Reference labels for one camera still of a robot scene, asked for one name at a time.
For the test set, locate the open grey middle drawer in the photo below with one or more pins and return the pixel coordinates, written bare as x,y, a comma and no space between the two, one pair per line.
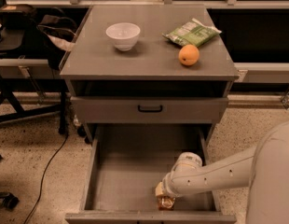
127,162

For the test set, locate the black drawer handle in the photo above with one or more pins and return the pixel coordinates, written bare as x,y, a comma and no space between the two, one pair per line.
150,108

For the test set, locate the grey drawer cabinet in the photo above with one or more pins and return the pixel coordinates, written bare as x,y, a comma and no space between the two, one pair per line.
151,69

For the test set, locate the grey side table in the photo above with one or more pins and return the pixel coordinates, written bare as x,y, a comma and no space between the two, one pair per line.
21,68

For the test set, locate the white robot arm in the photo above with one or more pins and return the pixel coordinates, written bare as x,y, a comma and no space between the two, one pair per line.
263,169

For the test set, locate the crushed orange soda can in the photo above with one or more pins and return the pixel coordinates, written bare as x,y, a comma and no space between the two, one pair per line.
165,203

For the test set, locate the orange fruit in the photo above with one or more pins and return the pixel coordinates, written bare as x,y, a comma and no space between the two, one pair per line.
188,55

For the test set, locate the white ceramic bowl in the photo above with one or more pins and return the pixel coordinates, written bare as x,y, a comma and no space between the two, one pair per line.
123,35

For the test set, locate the closed grey top drawer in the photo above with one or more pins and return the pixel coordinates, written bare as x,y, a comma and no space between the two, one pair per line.
124,110

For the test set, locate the green chip bag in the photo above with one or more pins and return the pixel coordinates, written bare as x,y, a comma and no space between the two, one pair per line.
192,33

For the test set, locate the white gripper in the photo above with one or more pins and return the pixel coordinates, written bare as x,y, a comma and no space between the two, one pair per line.
167,186

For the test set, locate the black office chair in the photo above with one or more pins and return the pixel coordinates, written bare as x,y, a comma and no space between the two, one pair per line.
15,21

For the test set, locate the black chair caster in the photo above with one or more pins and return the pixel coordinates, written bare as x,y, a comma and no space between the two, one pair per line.
8,200

